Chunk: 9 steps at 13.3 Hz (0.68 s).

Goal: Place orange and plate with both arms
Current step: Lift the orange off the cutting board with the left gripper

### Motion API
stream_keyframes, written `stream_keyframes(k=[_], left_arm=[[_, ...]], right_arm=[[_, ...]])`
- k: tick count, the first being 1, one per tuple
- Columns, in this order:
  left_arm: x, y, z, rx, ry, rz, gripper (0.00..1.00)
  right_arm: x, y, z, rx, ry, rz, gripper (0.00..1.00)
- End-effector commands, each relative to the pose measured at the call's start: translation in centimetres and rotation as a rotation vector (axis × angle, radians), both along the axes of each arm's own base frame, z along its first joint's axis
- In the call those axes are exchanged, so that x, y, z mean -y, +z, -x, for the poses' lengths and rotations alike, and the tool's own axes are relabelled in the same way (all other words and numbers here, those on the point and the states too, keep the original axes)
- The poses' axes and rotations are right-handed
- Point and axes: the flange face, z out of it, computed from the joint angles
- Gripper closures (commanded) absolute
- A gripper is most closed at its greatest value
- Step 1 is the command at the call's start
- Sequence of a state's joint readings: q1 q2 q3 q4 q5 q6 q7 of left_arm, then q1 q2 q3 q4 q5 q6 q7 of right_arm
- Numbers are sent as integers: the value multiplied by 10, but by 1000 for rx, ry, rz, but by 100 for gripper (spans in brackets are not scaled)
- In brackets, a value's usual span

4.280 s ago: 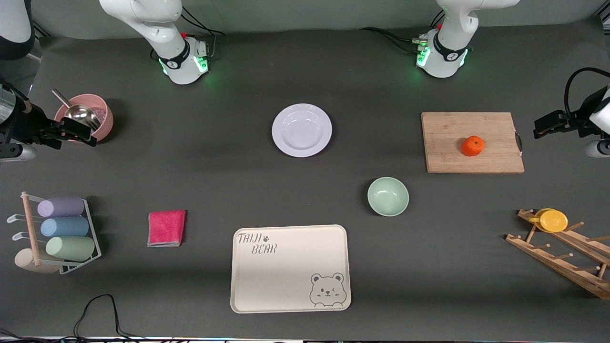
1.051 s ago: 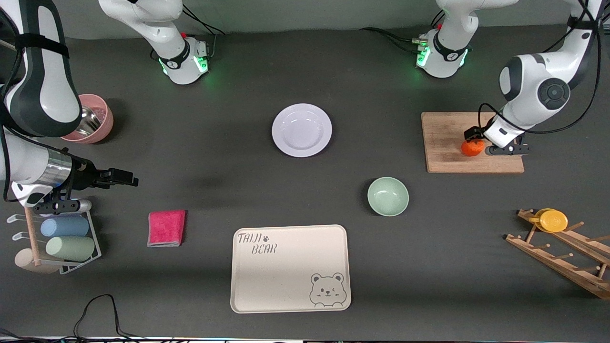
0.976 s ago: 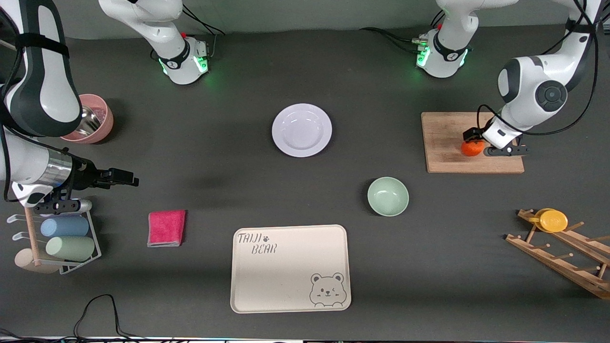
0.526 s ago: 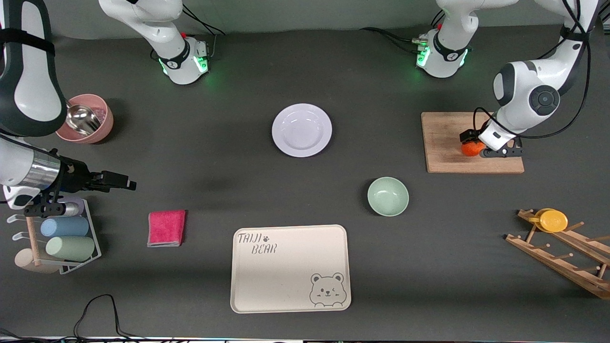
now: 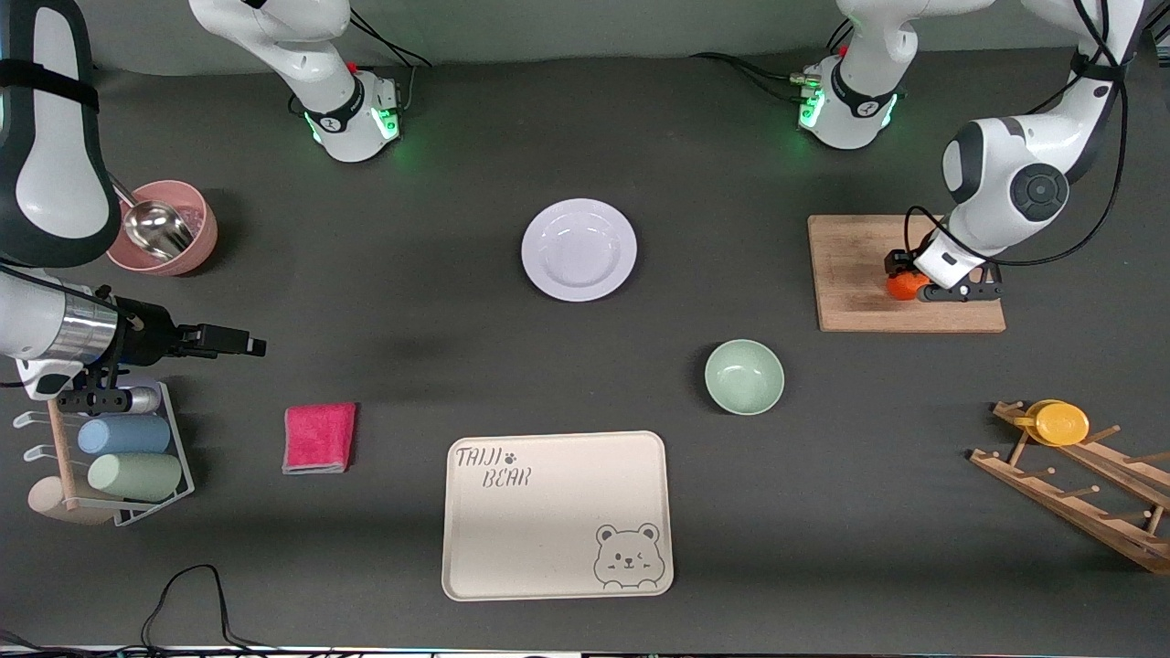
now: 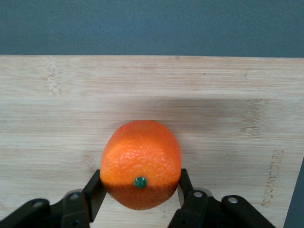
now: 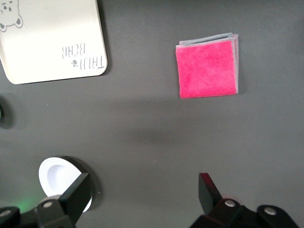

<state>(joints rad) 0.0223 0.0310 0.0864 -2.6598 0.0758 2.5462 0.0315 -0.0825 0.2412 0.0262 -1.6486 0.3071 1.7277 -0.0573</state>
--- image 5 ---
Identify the wooden rack dowel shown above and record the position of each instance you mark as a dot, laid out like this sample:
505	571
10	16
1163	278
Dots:
62	457

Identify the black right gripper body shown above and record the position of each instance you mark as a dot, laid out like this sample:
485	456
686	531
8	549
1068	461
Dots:
151	337

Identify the pink folded cloth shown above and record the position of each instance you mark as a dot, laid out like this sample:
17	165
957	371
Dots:
318	439

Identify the wooden cutting board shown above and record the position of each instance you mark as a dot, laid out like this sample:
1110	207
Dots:
850	274

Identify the green cup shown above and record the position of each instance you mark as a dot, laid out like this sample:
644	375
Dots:
135	476

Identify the wooden peg drying rack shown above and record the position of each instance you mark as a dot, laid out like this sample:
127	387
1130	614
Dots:
1088	512

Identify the beige cup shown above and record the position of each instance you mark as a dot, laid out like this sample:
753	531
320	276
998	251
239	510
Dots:
46	501

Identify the white round plate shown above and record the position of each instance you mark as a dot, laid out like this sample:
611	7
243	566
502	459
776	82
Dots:
579	249

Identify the green bowl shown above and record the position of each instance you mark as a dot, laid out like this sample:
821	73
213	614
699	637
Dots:
744	376

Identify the beige bear print tray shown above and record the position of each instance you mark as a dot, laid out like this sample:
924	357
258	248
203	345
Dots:
548	521

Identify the orange fruit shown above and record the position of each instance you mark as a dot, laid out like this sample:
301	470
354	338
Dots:
903	288

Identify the yellow cup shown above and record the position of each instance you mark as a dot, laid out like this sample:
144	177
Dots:
1060	423

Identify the blue cup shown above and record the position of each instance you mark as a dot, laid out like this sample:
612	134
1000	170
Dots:
123	436

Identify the pink bowl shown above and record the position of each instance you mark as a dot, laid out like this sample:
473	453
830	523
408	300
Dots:
203	233

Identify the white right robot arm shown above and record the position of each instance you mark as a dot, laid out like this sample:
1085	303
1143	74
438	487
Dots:
55	183

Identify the metal scoop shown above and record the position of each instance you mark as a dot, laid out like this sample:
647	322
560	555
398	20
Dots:
155	224

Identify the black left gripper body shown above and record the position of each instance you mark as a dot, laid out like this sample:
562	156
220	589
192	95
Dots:
898	263

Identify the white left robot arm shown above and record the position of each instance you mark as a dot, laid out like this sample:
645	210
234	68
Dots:
1005	164

